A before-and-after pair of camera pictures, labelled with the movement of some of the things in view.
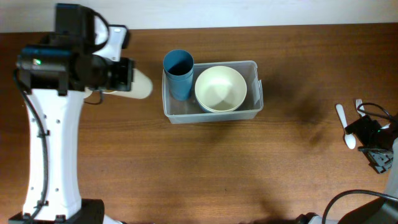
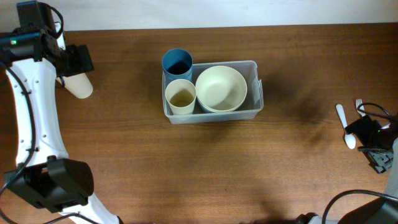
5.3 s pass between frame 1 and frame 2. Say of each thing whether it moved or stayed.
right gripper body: stayed
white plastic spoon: stayed
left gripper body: moved
